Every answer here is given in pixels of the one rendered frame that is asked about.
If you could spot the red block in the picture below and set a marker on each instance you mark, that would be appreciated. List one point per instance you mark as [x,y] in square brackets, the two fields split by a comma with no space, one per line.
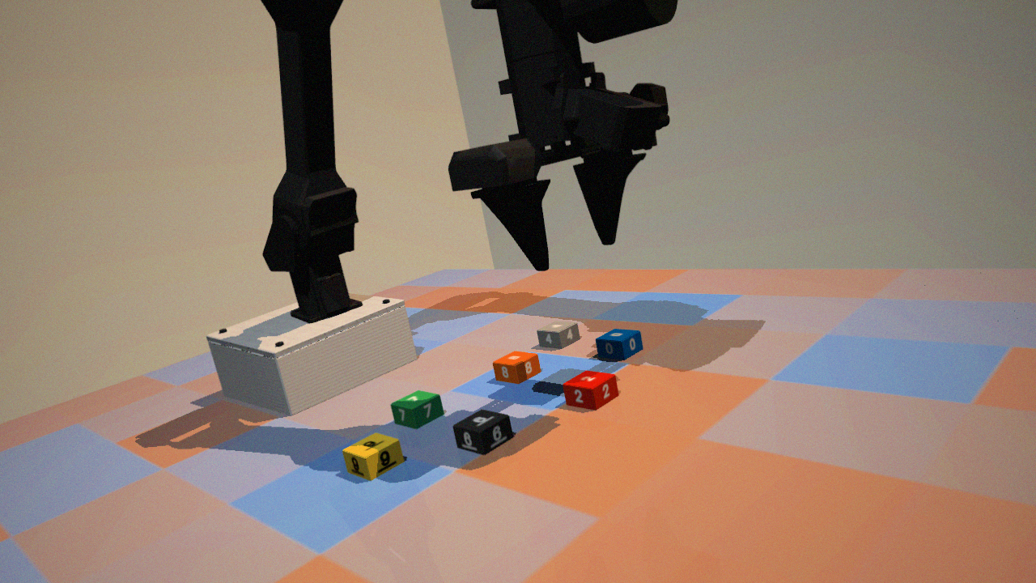
[590,390]

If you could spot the blue block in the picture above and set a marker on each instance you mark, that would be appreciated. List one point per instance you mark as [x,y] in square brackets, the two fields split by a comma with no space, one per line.
[619,344]

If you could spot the green block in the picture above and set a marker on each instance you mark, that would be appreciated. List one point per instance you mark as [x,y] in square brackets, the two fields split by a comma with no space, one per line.
[417,409]

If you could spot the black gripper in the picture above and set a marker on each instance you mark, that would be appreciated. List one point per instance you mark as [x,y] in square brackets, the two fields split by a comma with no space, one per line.
[507,172]

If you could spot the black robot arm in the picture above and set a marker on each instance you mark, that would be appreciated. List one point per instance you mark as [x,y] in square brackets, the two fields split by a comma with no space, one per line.
[314,212]

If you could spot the yellow block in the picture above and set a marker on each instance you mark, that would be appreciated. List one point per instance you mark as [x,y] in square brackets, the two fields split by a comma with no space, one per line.
[373,456]

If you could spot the orange block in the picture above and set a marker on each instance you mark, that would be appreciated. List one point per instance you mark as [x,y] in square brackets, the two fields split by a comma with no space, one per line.
[516,367]

